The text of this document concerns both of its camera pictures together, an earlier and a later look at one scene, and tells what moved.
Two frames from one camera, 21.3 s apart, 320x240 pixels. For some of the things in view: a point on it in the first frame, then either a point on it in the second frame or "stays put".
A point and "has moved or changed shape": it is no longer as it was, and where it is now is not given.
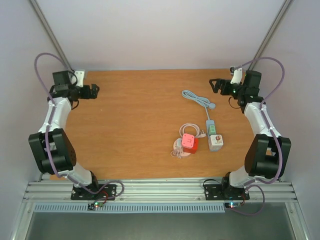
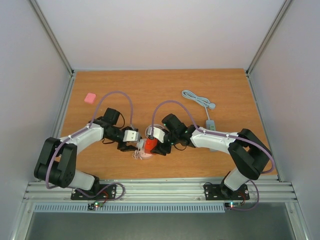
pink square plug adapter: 188,140 has moved or changed shape
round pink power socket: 179,151 -> 144,155
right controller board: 232,205 stays put
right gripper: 217,84 -> 162,149
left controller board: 92,206 stays put
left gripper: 88,95 -> 124,147
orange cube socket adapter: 193,150 -> 150,144
